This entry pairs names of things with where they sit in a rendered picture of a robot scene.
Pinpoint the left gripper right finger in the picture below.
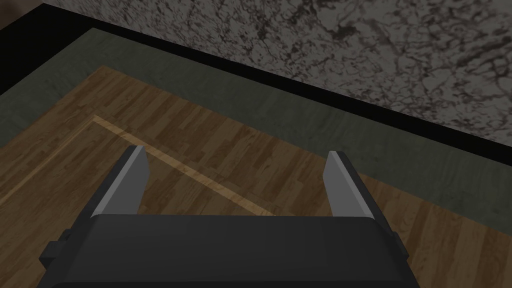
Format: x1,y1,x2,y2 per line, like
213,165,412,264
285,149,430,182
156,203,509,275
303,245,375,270
322,150,388,220

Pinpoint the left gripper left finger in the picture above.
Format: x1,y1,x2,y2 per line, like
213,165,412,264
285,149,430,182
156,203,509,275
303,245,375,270
82,145,151,219

